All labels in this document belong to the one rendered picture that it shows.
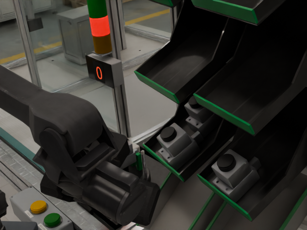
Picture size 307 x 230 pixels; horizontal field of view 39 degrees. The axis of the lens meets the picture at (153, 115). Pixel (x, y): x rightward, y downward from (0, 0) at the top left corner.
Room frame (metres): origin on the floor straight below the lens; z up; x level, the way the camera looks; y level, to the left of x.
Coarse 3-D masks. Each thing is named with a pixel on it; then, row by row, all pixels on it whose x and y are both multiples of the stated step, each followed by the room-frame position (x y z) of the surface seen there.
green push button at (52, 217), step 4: (48, 216) 0.83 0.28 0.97; (52, 216) 0.82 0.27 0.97; (56, 216) 0.82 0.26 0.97; (44, 220) 0.82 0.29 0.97; (48, 220) 0.81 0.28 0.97; (52, 220) 0.81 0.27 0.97; (56, 220) 0.81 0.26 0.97; (60, 220) 0.82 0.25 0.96; (48, 224) 0.80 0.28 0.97; (52, 224) 0.80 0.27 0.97; (56, 224) 0.80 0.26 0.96
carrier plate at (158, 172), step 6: (150, 162) 1.01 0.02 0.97; (156, 162) 1.01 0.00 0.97; (150, 168) 0.99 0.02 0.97; (156, 168) 0.98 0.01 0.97; (162, 168) 0.98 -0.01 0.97; (150, 174) 0.96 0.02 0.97; (156, 174) 0.96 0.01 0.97; (162, 174) 0.95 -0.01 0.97; (150, 180) 0.93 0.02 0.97; (156, 180) 0.93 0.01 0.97; (162, 180) 0.93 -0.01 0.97; (96, 210) 0.84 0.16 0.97; (102, 216) 0.82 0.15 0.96; (108, 222) 0.80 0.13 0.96; (114, 222) 0.78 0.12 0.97; (114, 228) 0.78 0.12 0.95
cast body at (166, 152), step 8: (168, 128) 0.68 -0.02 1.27; (176, 128) 0.69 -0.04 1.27; (160, 136) 0.68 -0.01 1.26; (168, 136) 0.66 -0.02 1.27; (176, 136) 0.67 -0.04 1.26; (184, 136) 0.67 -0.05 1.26; (192, 136) 0.70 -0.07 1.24; (200, 136) 0.70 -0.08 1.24; (168, 144) 0.66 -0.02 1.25; (176, 144) 0.66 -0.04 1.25; (184, 144) 0.67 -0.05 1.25; (192, 144) 0.67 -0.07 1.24; (160, 152) 0.68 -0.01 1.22; (168, 152) 0.67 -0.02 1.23; (176, 152) 0.66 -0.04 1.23; (184, 152) 0.67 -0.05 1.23; (192, 152) 0.67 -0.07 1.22; (168, 160) 0.66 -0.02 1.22; (176, 160) 0.66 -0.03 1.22; (184, 160) 0.67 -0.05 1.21; (176, 168) 0.66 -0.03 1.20
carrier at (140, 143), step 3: (147, 138) 1.15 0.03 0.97; (141, 141) 1.13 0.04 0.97; (144, 141) 1.13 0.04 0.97; (138, 144) 1.12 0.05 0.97; (141, 144) 1.11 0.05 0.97; (141, 147) 1.10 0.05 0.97; (141, 150) 1.10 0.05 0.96; (144, 150) 1.09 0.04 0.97; (144, 153) 1.09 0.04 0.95; (147, 153) 1.08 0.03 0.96; (150, 156) 1.07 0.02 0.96; (156, 159) 1.05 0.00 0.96
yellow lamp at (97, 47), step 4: (92, 36) 1.16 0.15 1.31; (104, 36) 1.14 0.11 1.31; (108, 36) 1.15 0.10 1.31; (96, 40) 1.14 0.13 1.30; (100, 40) 1.14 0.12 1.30; (104, 40) 1.14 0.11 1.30; (108, 40) 1.15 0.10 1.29; (96, 44) 1.15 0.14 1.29; (100, 44) 1.14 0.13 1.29; (104, 44) 1.14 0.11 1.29; (108, 44) 1.15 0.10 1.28; (96, 48) 1.15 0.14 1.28; (100, 48) 1.14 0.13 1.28; (104, 48) 1.14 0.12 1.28; (108, 48) 1.15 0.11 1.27; (96, 52) 1.15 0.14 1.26; (100, 52) 1.14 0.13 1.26; (104, 52) 1.14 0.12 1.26
